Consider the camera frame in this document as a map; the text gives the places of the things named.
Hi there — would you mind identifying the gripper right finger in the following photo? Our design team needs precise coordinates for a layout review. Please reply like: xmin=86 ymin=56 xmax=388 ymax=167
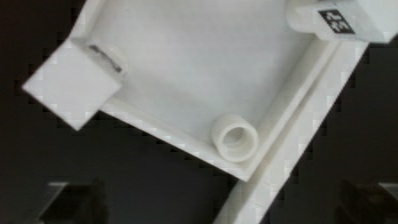
xmin=335 ymin=180 xmax=398 ymax=224

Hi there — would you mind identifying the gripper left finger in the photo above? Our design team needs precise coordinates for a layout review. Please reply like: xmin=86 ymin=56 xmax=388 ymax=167
xmin=34 ymin=179 xmax=111 ymax=224

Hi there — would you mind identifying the white square tabletop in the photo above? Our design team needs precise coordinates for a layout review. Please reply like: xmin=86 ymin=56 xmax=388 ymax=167
xmin=72 ymin=0 xmax=336 ymax=179

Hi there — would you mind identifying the white table leg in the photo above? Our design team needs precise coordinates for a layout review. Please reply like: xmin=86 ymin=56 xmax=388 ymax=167
xmin=287 ymin=0 xmax=398 ymax=43
xmin=24 ymin=38 xmax=127 ymax=130

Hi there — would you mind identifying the white obstacle front bar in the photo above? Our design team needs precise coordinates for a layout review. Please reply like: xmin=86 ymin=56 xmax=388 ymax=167
xmin=214 ymin=41 xmax=368 ymax=224

